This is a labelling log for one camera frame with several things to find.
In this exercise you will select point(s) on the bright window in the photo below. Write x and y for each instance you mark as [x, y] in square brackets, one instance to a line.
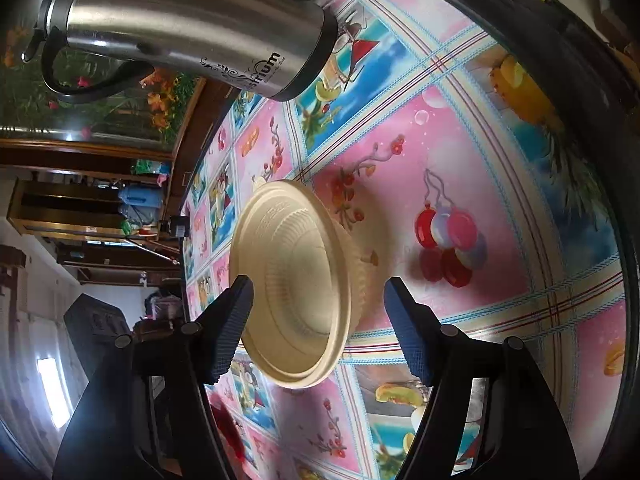
[54, 392]

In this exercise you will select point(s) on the stainless steel kettle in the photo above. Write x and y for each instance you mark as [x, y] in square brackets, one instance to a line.
[190, 25]

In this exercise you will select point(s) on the beige round lid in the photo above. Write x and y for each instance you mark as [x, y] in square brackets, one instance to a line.
[290, 270]

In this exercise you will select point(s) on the floral wall painting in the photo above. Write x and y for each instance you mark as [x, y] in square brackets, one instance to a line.
[100, 105]

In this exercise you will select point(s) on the blue water jug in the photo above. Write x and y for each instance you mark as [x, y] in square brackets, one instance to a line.
[142, 205]

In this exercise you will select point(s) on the colourful printed tablecloth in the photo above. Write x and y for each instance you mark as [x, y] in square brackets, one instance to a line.
[450, 160]

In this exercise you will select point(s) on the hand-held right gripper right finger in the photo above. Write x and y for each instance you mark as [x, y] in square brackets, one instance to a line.
[410, 332]

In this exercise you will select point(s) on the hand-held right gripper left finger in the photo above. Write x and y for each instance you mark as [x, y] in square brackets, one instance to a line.
[232, 332]

